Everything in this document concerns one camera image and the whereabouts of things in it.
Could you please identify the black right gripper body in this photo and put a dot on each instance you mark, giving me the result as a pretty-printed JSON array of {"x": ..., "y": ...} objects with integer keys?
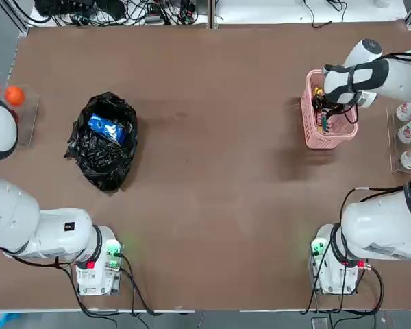
[{"x": 329, "y": 105}]

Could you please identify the yellow Nabati wafer box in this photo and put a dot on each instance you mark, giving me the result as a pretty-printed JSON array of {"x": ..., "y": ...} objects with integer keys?
[{"x": 319, "y": 117}]

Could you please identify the blue Oreo biscuit box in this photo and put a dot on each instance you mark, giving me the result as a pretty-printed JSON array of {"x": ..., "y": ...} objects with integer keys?
[{"x": 106, "y": 127}]

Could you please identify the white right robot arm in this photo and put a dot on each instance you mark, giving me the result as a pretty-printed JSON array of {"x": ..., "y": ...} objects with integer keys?
[{"x": 397, "y": 79}]

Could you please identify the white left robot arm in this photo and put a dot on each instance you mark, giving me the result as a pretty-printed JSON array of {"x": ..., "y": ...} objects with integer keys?
[{"x": 61, "y": 233}]

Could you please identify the pink plastic basket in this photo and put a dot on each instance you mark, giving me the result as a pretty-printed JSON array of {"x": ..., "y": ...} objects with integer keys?
[{"x": 329, "y": 140}]

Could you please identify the black plastic bag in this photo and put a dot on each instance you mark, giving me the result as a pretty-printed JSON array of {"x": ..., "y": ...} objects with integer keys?
[{"x": 99, "y": 164}]

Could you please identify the clear acrylic bottle stand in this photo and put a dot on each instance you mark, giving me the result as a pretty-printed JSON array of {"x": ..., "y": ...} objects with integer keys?
[{"x": 391, "y": 144}]

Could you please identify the clear acrylic stepped fruit stand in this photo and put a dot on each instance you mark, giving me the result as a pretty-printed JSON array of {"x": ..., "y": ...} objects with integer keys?
[{"x": 31, "y": 116}]

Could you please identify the red yellow streaked apple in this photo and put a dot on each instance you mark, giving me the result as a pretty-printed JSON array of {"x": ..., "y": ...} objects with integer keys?
[{"x": 15, "y": 116}]

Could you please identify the orange fruit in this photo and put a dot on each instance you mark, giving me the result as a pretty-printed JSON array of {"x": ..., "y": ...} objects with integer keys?
[{"x": 14, "y": 96}]

